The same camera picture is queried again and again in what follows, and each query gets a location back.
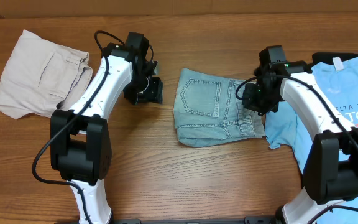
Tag light blue printed t-shirt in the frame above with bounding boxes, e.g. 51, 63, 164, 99
264, 56, 358, 224

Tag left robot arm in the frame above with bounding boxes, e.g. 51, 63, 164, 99
50, 32, 163, 223

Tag light blue denim shorts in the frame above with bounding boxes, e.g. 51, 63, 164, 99
173, 68, 265, 147

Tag folded beige shorts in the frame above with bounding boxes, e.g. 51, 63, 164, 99
0, 30, 93, 119

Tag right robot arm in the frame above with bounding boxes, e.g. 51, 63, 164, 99
239, 45, 358, 224

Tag black garment under pile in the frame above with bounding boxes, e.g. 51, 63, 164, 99
307, 52, 358, 70

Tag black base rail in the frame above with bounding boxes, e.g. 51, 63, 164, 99
112, 215, 283, 224

